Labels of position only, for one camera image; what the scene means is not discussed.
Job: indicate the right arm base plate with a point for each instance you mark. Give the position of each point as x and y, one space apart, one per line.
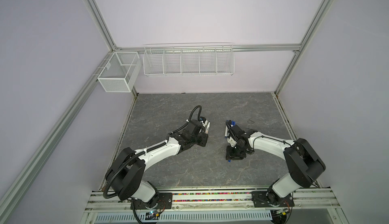
265 199

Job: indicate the white vented cable duct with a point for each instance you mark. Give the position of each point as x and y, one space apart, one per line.
169 217

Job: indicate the white wire rack basket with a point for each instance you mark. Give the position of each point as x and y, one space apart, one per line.
191 59

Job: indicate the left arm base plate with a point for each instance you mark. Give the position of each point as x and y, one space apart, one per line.
158 201

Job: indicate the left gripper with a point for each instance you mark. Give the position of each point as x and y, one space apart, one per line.
202 143

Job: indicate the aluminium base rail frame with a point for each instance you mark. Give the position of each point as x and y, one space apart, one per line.
223 199

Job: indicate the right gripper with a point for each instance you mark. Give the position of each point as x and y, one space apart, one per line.
230 155

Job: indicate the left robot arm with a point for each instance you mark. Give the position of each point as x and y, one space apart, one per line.
124 176

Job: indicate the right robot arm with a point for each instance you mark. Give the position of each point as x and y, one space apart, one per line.
303 163

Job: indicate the white mesh box basket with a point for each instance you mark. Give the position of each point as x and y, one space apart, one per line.
120 72

